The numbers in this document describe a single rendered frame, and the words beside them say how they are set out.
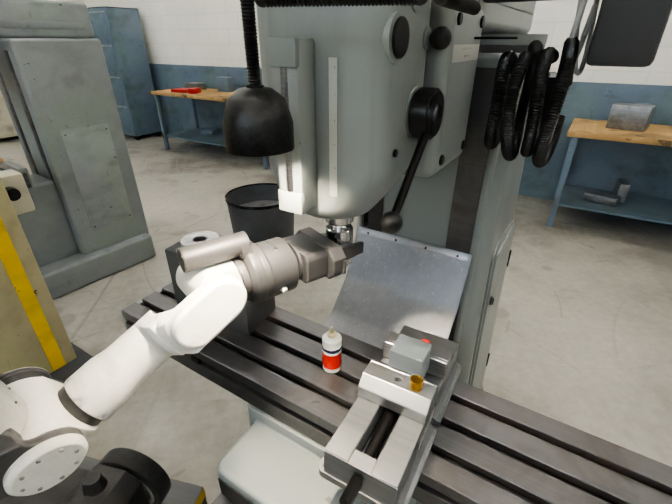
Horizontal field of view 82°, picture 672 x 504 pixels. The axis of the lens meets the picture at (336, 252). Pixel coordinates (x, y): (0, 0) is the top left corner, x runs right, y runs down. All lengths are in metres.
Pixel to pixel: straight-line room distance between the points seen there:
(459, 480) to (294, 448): 0.33
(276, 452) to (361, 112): 0.67
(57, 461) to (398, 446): 0.44
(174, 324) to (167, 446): 1.52
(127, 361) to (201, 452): 1.41
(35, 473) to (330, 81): 0.54
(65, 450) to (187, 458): 1.41
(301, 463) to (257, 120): 0.67
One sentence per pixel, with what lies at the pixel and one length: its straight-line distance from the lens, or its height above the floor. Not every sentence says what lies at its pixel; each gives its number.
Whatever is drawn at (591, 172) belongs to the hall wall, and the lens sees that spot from 4.86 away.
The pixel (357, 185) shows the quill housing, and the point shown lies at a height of 1.38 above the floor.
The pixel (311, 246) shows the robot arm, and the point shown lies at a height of 1.26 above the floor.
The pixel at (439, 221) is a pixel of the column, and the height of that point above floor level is 1.15.
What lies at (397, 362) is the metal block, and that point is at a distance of 0.72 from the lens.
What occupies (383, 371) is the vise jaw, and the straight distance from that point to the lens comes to 0.72.
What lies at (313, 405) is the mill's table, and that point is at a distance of 0.81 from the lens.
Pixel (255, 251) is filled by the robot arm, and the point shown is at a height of 1.28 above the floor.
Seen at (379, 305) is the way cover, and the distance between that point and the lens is 1.06.
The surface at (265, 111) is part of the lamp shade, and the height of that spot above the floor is 1.49.
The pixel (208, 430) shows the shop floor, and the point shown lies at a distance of 2.02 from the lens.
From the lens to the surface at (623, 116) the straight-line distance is 4.23.
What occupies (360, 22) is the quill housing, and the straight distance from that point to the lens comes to 0.50.
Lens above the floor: 1.55
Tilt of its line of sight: 28 degrees down
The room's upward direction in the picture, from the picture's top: straight up
